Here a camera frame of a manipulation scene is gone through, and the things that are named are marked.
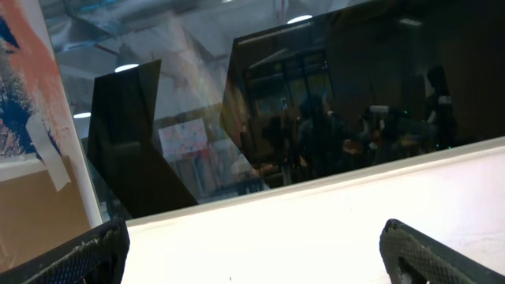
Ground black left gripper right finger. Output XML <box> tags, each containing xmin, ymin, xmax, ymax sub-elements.
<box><xmin>380</xmin><ymin>219</ymin><xmax>504</xmax><ymax>284</ymax></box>

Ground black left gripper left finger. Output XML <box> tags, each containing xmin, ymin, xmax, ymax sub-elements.
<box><xmin>1</xmin><ymin>219</ymin><xmax>130</xmax><ymax>284</ymax></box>

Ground orange blue wall poster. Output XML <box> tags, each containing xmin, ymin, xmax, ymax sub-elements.
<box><xmin>1</xmin><ymin>0</ymin><xmax>103</xmax><ymax>271</ymax></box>

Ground black glass panel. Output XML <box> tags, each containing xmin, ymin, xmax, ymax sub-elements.
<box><xmin>86</xmin><ymin>0</ymin><xmax>504</xmax><ymax>219</ymax></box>

